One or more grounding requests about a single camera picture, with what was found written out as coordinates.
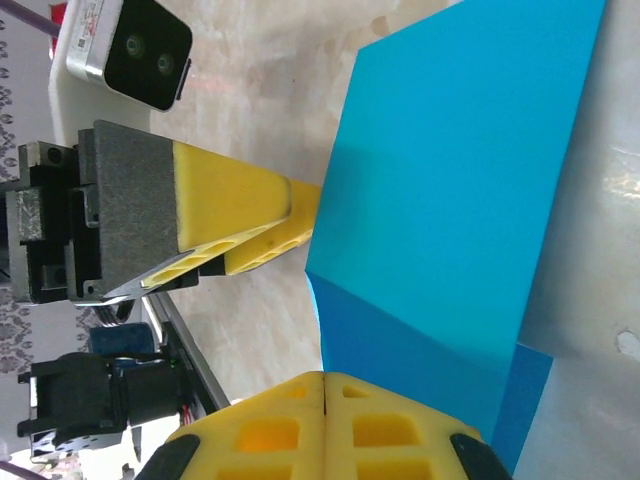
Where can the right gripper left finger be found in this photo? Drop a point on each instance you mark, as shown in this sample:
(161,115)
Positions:
(260,440)

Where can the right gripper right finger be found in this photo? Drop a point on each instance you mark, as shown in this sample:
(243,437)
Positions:
(390,435)

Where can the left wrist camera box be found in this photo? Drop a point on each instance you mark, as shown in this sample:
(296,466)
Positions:
(140,50)

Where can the blue mug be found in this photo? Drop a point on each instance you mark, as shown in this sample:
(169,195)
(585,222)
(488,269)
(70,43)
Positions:
(120,340)

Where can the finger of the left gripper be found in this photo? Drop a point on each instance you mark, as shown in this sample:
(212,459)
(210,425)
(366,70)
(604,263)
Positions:
(280,235)
(150,200)

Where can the red soda can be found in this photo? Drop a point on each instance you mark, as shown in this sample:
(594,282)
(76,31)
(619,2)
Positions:
(57,10)

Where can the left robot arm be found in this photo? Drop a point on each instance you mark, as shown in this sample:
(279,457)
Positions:
(85,400)

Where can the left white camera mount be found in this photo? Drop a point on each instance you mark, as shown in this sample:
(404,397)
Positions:
(75,105)

